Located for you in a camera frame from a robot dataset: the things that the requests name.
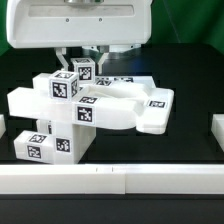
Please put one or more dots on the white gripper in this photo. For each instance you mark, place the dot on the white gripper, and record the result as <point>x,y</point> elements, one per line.
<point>75,23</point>

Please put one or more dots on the white tagged cube nut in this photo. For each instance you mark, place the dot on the white tagged cube nut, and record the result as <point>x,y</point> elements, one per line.
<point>85,67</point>

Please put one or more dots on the white chair back frame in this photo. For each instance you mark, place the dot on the white chair back frame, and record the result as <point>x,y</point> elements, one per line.
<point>116,105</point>

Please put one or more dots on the white chair seat part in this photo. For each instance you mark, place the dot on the white chair seat part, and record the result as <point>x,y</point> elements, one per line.
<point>70,140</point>

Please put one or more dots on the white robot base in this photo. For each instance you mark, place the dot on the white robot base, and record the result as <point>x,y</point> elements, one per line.
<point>115,51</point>

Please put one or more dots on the white part at left edge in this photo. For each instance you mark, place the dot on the white part at left edge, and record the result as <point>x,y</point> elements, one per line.
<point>2,125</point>

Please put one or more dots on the white part at edge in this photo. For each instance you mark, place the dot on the white part at edge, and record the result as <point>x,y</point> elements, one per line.
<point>2,125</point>
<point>217,129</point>

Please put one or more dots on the white part at right edge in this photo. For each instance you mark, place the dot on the white part at right edge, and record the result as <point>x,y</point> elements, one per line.
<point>217,129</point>

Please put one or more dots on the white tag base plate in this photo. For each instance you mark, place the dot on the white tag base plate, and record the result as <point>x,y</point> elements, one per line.
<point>147,80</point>

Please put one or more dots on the white front fence rail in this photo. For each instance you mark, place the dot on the white front fence rail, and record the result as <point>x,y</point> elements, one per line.
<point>112,179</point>

